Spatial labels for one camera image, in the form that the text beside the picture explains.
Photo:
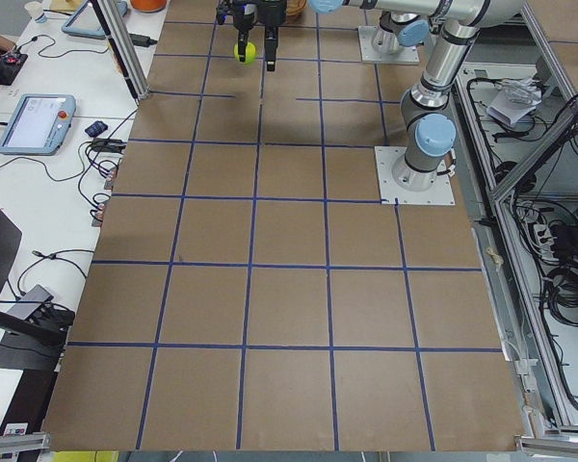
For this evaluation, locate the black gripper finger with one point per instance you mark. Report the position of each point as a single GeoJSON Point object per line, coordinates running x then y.
{"type": "Point", "coordinates": [241, 46]}
{"type": "Point", "coordinates": [270, 48]}

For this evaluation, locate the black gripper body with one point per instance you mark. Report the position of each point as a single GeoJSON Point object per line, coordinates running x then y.
{"type": "Point", "coordinates": [256, 13]}

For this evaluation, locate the green apple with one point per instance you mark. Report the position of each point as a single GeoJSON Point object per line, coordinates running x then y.
{"type": "Point", "coordinates": [247, 56]}

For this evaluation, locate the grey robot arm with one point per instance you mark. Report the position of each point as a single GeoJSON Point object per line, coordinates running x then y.
{"type": "Point", "coordinates": [430, 133]}
{"type": "Point", "coordinates": [399, 32]}

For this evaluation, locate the wicker basket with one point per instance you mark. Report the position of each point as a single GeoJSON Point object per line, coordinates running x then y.
{"type": "Point", "coordinates": [294, 9]}

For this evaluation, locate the black power adapter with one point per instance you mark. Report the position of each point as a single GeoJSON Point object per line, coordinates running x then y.
{"type": "Point", "coordinates": [142, 40]}

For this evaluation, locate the orange round object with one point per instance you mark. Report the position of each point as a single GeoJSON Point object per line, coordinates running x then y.
{"type": "Point", "coordinates": [148, 6]}

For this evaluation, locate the blue teach pendant far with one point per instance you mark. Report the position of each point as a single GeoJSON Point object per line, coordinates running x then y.
{"type": "Point", "coordinates": [84, 23]}

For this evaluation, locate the blue teach pendant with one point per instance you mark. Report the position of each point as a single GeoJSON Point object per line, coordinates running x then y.
{"type": "Point", "coordinates": [39, 124]}
{"type": "Point", "coordinates": [84, 23]}

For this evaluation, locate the dark blue small pouch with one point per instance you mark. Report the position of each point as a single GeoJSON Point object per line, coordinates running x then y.
{"type": "Point", "coordinates": [96, 129]}

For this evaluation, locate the white paper cup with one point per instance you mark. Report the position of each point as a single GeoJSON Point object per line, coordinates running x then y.
{"type": "Point", "coordinates": [36, 11]}

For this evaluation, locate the blue teach pendant near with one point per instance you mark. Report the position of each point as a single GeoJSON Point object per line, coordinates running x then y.
{"type": "Point", "coordinates": [39, 124]}

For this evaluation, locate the white power strip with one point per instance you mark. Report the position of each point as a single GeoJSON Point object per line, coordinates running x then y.
{"type": "Point", "coordinates": [542, 240]}

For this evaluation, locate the grey usb hub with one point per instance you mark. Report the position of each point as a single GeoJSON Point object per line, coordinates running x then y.
{"type": "Point", "coordinates": [30, 303]}

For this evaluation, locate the black monitor stand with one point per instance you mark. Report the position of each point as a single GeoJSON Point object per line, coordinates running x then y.
{"type": "Point", "coordinates": [37, 343]}

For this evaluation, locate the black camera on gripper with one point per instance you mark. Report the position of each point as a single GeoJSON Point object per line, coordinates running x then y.
{"type": "Point", "coordinates": [224, 10]}

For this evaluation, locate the aluminium frame post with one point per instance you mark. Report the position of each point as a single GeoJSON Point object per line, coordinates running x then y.
{"type": "Point", "coordinates": [122, 47]}

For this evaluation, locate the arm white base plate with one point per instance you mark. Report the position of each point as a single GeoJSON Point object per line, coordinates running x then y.
{"type": "Point", "coordinates": [400, 185]}
{"type": "Point", "coordinates": [380, 47]}

